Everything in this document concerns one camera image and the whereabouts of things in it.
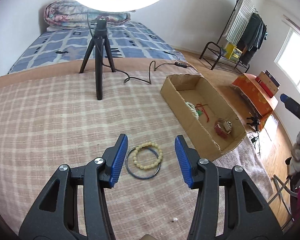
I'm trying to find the pink plaid blanket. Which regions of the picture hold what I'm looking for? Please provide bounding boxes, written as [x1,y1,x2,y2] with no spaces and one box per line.
[0,59,274,238]

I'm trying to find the yellow bead bracelet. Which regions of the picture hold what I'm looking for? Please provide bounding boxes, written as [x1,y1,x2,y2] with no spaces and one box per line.
[131,141,164,171]

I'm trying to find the black tripod stand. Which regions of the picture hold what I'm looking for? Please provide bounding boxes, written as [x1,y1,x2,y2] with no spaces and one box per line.
[79,18,116,100]

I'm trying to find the black clamp on floor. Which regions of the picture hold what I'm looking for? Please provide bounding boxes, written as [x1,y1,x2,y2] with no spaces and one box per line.
[246,113,261,132]

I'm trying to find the dark hanging clothes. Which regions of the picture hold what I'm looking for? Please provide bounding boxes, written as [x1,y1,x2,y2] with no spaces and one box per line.
[237,13,268,66]

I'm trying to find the brown cardboard box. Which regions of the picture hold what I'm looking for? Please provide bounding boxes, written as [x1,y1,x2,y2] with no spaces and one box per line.
[160,74,247,161]

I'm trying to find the red strap wristwatch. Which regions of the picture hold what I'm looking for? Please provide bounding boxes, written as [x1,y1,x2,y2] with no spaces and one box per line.
[215,118,232,139]

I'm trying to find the dark blue bangle ring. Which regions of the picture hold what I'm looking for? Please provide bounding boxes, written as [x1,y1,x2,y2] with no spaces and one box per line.
[124,146,161,180]

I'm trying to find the striped hanging cloth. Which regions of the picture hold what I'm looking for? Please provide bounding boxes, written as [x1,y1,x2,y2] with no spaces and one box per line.
[223,0,256,45]

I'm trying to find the yellow box on rack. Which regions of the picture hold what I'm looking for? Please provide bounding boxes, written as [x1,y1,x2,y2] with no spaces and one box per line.
[225,43,242,63]

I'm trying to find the folded floral quilt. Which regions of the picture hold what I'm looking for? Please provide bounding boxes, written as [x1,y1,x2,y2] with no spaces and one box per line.
[43,0,130,29]

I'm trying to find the white pearl necklace bundle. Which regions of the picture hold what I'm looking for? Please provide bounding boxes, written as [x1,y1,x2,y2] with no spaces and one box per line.
[185,101,200,119]

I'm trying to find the blue patterned bed sheet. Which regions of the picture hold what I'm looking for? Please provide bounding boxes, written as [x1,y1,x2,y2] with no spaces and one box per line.
[7,21,188,75]

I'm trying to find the green jade pendant red cord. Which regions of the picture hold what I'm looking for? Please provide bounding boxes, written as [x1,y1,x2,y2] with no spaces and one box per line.
[195,102,214,124]

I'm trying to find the cables on floor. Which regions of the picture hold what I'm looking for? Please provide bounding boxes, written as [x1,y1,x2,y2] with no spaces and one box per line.
[248,130,266,158]

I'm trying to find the window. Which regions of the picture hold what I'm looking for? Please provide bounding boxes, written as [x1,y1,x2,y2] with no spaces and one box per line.
[275,16,300,93]

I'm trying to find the stacked boxes on table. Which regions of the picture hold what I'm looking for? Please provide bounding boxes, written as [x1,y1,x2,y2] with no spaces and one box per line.
[255,70,280,98]

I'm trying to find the black clothes rack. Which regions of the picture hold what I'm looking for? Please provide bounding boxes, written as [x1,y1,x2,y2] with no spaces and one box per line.
[199,0,268,73]

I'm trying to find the black power cable with switch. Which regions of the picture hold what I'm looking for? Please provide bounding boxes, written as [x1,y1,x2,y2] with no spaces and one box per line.
[86,12,198,85]

